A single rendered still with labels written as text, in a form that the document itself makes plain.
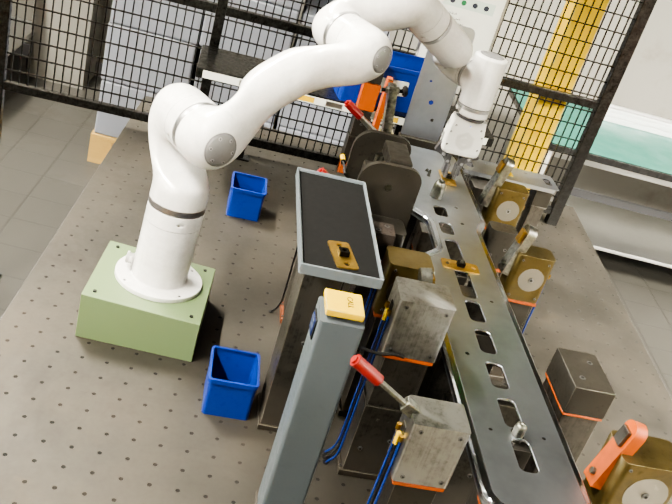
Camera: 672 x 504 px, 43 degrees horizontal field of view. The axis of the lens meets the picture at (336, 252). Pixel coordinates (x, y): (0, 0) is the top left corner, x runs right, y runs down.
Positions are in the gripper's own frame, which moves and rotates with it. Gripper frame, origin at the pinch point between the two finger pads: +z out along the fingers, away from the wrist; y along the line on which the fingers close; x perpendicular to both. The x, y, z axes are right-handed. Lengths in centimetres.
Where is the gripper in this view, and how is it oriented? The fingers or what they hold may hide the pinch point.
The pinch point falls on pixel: (450, 169)
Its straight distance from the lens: 228.7
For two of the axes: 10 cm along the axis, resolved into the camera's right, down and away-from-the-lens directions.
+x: -0.5, -5.0, 8.6
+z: -2.6, 8.4, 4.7
